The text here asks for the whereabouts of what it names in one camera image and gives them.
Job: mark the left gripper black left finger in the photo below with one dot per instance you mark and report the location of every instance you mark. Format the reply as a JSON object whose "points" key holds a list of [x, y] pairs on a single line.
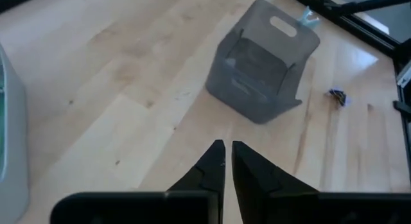
{"points": [[205, 185]]}

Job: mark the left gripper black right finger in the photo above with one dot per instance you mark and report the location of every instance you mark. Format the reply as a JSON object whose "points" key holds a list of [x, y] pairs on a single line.
{"points": [[263, 192]]}

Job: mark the lilac staple remover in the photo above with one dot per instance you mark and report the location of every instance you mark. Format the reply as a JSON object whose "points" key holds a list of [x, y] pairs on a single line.
{"points": [[337, 97]]}

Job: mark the pale blue staple remover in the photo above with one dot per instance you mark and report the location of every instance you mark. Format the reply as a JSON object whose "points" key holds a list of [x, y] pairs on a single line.
{"points": [[308, 20]]}

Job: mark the light grey plastic bin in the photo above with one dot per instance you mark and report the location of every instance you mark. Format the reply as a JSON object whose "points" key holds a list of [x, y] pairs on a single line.
{"points": [[14, 153]]}

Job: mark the smoky translucent plastic bin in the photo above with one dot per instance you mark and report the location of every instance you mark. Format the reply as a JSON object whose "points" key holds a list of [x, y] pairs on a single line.
{"points": [[257, 99]]}

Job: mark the black aluminium table frame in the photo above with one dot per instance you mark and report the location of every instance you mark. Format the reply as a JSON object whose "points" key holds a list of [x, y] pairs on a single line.
{"points": [[403, 54]]}

